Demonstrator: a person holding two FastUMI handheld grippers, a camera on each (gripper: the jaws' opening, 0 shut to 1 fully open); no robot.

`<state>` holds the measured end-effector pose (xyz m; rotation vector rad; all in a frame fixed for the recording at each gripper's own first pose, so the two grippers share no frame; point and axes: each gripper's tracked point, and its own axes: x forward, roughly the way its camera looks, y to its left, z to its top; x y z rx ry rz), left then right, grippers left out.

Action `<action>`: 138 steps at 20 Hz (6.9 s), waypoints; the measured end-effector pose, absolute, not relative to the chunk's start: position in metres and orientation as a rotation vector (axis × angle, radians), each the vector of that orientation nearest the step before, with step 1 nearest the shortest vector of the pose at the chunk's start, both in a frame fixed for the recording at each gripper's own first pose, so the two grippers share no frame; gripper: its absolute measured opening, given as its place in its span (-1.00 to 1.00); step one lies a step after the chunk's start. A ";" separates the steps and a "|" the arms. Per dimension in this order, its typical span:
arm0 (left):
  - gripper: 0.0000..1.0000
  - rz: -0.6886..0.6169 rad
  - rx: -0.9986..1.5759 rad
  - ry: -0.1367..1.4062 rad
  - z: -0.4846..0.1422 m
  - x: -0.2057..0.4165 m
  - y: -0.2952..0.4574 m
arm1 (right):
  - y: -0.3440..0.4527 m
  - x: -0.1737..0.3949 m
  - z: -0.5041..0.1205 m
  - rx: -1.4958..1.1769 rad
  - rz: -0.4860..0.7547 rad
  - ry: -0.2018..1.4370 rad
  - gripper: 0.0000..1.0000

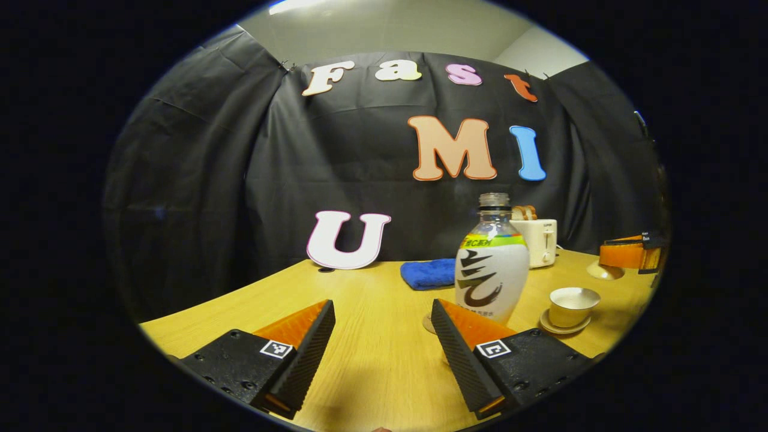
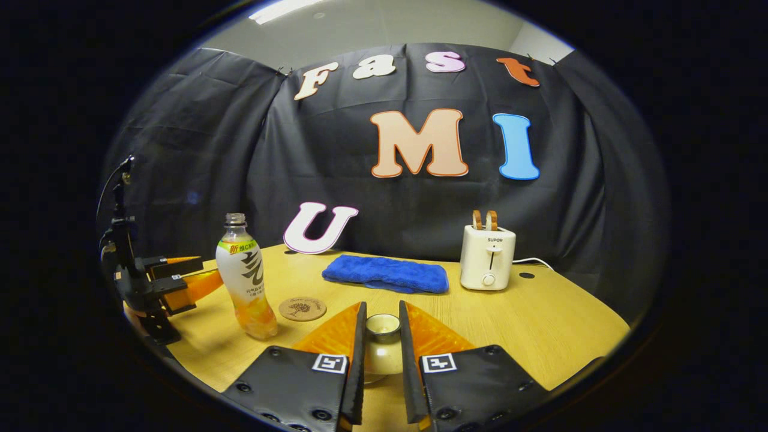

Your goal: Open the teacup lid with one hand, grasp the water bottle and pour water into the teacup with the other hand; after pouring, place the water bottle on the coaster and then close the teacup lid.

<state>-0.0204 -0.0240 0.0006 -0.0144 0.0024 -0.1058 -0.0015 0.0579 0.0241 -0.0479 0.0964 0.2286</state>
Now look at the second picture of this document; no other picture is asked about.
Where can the white toaster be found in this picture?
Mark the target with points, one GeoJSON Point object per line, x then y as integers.
{"type": "Point", "coordinates": [487, 261]}

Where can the white teacup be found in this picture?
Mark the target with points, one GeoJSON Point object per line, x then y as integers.
{"type": "Point", "coordinates": [373, 378]}

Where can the ceiling light panel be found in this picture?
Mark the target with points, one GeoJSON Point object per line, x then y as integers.
{"type": "Point", "coordinates": [285, 9]}

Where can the round cork coaster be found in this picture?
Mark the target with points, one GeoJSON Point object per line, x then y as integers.
{"type": "Point", "coordinates": [302, 309]}

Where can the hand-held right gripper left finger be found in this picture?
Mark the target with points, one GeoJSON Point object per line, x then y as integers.
{"type": "Point", "coordinates": [354, 372]}

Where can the brown toast slice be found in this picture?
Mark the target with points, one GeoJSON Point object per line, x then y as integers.
{"type": "Point", "coordinates": [477, 220]}
{"type": "Point", "coordinates": [491, 221]}

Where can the blue towel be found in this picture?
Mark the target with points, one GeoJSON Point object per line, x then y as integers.
{"type": "Point", "coordinates": [387, 274]}

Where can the orange drink water bottle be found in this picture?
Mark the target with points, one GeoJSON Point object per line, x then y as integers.
{"type": "Point", "coordinates": [246, 282]}

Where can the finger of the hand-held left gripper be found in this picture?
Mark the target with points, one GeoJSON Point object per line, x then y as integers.
{"type": "Point", "coordinates": [192, 288]}
{"type": "Point", "coordinates": [171, 264]}

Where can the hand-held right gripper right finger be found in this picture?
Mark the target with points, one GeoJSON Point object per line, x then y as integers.
{"type": "Point", "coordinates": [411, 372]}

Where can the black backdrop cloth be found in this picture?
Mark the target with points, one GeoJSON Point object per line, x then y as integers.
{"type": "Point", "coordinates": [570, 198]}

